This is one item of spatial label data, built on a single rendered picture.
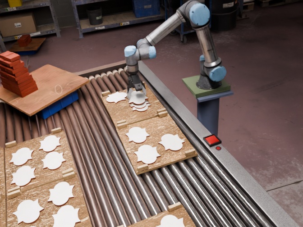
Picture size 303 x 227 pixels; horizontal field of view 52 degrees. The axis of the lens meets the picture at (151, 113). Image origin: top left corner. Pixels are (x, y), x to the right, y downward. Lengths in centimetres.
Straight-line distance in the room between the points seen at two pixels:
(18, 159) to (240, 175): 120
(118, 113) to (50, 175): 61
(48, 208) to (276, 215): 102
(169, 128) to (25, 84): 101
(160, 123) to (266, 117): 190
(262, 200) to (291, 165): 157
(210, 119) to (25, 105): 133
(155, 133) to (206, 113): 68
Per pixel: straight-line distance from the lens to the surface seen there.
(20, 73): 223
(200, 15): 195
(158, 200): 153
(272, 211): 153
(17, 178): 179
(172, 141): 177
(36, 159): 187
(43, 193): 167
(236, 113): 363
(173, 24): 208
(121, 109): 209
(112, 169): 169
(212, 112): 242
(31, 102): 219
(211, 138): 181
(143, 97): 209
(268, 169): 302
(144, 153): 171
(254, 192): 159
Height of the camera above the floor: 210
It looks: 35 degrees down
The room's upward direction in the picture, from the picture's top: 6 degrees counter-clockwise
